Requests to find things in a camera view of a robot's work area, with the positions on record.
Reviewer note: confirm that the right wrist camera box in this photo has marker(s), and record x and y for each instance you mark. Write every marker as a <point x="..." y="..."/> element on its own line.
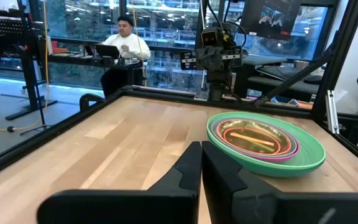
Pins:
<point x="211" y="37"/>

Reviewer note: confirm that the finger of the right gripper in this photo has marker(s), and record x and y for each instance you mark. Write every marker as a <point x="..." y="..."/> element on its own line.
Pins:
<point x="204" y="58"/>
<point x="217" y="57"/>

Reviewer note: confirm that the orange translucent plate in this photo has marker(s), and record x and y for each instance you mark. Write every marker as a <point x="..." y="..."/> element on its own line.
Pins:
<point x="253" y="137"/>

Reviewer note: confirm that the thin black tripod stand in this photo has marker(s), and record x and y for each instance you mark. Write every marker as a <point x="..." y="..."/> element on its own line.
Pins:
<point x="40" y="109"/>

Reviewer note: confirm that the grey side desk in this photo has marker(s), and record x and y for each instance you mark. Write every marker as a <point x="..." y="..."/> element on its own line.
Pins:
<point x="259" y="59"/>

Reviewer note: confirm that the person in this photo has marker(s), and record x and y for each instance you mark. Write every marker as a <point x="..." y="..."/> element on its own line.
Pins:
<point x="129" y="43"/>

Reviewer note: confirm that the pink plastic plate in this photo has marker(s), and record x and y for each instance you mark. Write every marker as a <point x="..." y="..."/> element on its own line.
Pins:
<point x="269" y="159"/>

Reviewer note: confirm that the black office desk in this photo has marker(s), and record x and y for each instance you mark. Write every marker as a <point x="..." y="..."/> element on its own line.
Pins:
<point x="73" y="59"/>

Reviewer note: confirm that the black perforated stand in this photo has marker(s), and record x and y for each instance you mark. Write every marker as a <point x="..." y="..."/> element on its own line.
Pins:
<point x="26" y="71"/>

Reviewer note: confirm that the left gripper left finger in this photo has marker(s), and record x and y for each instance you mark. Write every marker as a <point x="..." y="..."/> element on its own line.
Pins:
<point x="172" y="199"/>

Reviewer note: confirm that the black laptop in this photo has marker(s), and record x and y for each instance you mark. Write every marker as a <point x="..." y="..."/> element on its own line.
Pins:
<point x="107" y="51"/>

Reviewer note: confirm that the black computer mouse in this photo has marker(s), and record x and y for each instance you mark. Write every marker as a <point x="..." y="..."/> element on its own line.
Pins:
<point x="313" y="79"/>

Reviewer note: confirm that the wall-mounted screen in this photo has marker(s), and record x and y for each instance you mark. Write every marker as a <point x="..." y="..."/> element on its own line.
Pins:
<point x="269" y="18"/>

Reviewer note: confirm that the aluminium bracket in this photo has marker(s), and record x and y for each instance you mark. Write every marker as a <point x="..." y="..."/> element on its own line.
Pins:
<point x="332" y="112"/>

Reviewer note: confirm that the black diagonal frame strut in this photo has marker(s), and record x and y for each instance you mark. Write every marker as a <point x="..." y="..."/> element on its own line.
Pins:
<point x="294" y="79"/>

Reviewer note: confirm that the black frame post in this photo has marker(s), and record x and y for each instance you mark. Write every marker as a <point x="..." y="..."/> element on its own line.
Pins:
<point x="337" y="62"/>

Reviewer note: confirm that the black table edge frame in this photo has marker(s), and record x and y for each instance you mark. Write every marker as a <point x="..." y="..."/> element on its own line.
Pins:
<point x="42" y="137"/>

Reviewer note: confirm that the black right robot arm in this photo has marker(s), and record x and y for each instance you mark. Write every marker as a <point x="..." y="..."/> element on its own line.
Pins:
<point x="217" y="84"/>

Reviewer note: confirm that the black labelled drawer unit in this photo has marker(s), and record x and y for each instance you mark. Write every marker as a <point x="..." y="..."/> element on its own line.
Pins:
<point x="353" y="137"/>

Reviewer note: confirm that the green plastic plate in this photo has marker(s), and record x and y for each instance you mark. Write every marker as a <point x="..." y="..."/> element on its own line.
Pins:
<point x="309" y="152"/>

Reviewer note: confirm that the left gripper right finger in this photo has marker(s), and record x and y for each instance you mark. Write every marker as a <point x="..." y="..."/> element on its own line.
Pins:
<point x="228" y="193"/>

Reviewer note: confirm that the orange red box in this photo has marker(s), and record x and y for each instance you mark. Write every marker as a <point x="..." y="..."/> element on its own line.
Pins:
<point x="59" y="48"/>

